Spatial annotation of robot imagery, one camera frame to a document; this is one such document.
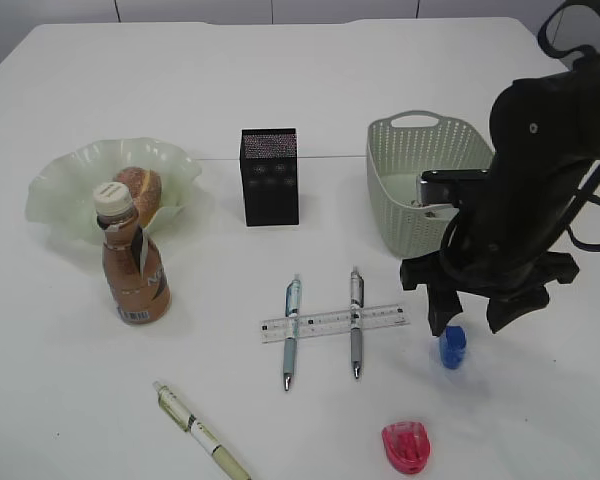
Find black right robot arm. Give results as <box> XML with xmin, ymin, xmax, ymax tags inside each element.
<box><xmin>400</xmin><ymin>60</ymin><xmax>600</xmax><ymax>335</ymax></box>

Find blue pencil sharpener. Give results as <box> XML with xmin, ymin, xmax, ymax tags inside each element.
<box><xmin>439</xmin><ymin>325</ymin><xmax>467</xmax><ymax>370</ymax></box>

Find grey black click pen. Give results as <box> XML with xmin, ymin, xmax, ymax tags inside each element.
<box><xmin>350</xmin><ymin>266</ymin><xmax>364</xmax><ymax>380</ymax></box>

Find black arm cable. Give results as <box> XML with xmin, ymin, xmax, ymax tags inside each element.
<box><xmin>537</xmin><ymin>0</ymin><xmax>600</xmax><ymax>254</ymax></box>

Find blue grey click pen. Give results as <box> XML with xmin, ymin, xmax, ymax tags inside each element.
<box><xmin>282</xmin><ymin>274</ymin><xmax>302</xmax><ymax>392</ymax></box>

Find clear plastic ruler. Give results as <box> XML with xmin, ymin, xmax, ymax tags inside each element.
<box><xmin>259</xmin><ymin>304</ymin><xmax>410</xmax><ymax>343</ymax></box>

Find light green woven basket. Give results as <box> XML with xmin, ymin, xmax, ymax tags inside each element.
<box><xmin>366</xmin><ymin>110</ymin><xmax>493</xmax><ymax>259</ymax></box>

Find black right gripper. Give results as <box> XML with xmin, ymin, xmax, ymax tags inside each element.
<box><xmin>400</xmin><ymin>199</ymin><xmax>579</xmax><ymax>337</ymax></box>

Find black mesh pen holder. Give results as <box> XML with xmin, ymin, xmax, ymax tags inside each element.
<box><xmin>239</xmin><ymin>128</ymin><xmax>299</xmax><ymax>227</ymax></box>

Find sugared bread bun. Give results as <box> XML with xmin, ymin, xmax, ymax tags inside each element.
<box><xmin>113</xmin><ymin>167</ymin><xmax>162</xmax><ymax>227</ymax></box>

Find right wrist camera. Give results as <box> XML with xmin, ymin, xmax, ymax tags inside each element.
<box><xmin>417</xmin><ymin>169</ymin><xmax>489</xmax><ymax>208</ymax></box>

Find green ruffled glass plate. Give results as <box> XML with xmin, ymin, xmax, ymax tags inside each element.
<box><xmin>25</xmin><ymin>137</ymin><xmax>202</xmax><ymax>245</ymax></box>

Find red pencil sharpener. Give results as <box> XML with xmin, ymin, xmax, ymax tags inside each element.
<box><xmin>381</xmin><ymin>421</ymin><xmax>431</xmax><ymax>475</ymax></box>

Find brown coffee drink bottle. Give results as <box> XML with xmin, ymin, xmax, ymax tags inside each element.
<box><xmin>93</xmin><ymin>181</ymin><xmax>171</xmax><ymax>324</ymax></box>

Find white green pen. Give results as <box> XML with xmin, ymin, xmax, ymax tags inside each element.
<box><xmin>153</xmin><ymin>381</ymin><xmax>252</xmax><ymax>480</ymax></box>

